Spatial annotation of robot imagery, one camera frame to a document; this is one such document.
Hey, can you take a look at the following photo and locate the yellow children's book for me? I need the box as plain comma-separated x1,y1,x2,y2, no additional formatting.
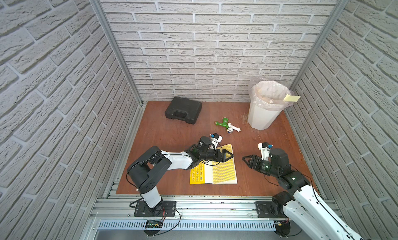
189,158,237,185

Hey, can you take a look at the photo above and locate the discarded sticky note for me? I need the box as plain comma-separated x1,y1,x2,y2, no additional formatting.
284,94,301,102

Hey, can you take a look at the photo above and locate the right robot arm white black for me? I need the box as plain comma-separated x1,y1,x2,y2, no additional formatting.
242,146,361,240

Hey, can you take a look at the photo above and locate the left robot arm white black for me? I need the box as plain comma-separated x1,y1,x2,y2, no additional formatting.
126,133,234,210

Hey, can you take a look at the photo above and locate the green white toy faucet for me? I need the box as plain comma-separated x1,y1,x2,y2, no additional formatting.
214,117,241,134

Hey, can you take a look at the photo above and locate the black plastic tool case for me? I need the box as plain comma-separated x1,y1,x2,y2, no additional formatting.
165,96,202,124

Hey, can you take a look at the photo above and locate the white trash bin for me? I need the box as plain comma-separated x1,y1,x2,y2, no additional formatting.
248,103,283,131

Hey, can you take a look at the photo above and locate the right small controller board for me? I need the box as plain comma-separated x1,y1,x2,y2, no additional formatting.
274,220,291,238

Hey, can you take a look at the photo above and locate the small controller board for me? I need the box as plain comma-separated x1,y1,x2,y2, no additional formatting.
145,220,163,230
274,220,291,238

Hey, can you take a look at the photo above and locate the pink plastic bin liner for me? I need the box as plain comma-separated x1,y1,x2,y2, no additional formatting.
248,79,296,111

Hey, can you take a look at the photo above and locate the left small controller board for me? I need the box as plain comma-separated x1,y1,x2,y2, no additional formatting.
145,220,163,230

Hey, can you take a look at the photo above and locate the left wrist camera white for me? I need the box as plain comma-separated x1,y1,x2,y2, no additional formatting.
210,133,222,148

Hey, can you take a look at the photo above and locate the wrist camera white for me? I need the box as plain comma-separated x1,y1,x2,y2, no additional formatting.
258,142,273,161
210,133,222,148

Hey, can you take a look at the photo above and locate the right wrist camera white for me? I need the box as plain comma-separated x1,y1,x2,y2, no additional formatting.
258,142,273,161

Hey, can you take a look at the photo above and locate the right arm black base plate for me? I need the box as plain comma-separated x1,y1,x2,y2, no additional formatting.
255,201,286,218

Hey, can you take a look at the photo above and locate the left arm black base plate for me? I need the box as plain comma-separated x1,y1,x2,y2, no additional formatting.
134,200,177,218

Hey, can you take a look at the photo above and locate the aluminium frame rail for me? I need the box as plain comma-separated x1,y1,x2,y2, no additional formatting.
89,194,272,220

